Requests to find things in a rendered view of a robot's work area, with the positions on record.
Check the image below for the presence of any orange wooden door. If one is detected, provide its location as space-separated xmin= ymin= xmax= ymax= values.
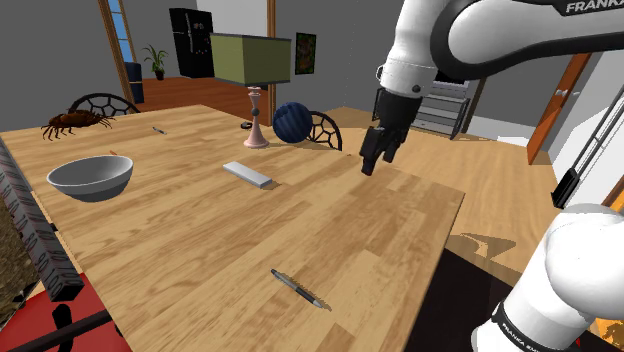
xmin=526 ymin=52 xmax=594 ymax=166

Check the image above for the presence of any brown crab figure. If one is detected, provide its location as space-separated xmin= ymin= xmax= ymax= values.
xmin=40 ymin=108 xmax=117 ymax=142

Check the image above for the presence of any red seat with black bar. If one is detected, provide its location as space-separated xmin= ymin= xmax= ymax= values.
xmin=0 ymin=272 xmax=133 ymax=352

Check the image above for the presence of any wooden framed window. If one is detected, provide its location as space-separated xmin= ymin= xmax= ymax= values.
xmin=97 ymin=0 xmax=139 ymax=105

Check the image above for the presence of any black fridge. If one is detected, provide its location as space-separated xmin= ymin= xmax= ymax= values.
xmin=168 ymin=7 xmax=216 ymax=79

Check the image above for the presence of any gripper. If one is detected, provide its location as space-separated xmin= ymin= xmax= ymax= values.
xmin=359 ymin=88 xmax=423 ymax=177

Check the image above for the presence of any black rod with block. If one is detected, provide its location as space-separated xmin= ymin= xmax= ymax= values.
xmin=550 ymin=85 xmax=624 ymax=210

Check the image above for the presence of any blue cabinet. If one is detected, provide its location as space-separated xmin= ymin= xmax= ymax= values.
xmin=125 ymin=61 xmax=145 ymax=105

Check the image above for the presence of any grey bowl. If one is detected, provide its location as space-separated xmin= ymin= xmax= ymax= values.
xmin=46 ymin=154 xmax=135 ymax=203

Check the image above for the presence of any dark wall picture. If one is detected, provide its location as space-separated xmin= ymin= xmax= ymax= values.
xmin=294 ymin=31 xmax=318 ymax=76

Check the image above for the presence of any black patterned long box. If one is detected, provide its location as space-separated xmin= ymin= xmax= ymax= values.
xmin=0 ymin=138 xmax=87 ymax=302

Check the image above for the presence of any grey flat bar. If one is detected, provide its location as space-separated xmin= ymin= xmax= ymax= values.
xmin=222 ymin=161 xmax=274 ymax=190

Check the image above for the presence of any potted green plant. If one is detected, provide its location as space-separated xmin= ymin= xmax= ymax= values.
xmin=142 ymin=44 xmax=169 ymax=82

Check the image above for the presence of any black hexagon back chair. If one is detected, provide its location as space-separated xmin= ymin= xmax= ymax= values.
xmin=68 ymin=92 xmax=142 ymax=118
xmin=306 ymin=110 xmax=343 ymax=152

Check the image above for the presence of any blue ball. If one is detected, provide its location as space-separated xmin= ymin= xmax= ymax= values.
xmin=272 ymin=101 xmax=314 ymax=145

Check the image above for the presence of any green shade pink lamp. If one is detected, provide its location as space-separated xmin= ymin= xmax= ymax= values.
xmin=209 ymin=32 xmax=293 ymax=149

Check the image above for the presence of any wooden table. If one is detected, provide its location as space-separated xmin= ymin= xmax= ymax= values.
xmin=0 ymin=103 xmax=467 ymax=352

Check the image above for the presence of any grey drawer shelf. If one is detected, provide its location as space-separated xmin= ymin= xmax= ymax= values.
xmin=372 ymin=72 xmax=485 ymax=142

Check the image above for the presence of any black and grey pen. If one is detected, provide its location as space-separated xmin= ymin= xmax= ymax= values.
xmin=270 ymin=267 xmax=324 ymax=309

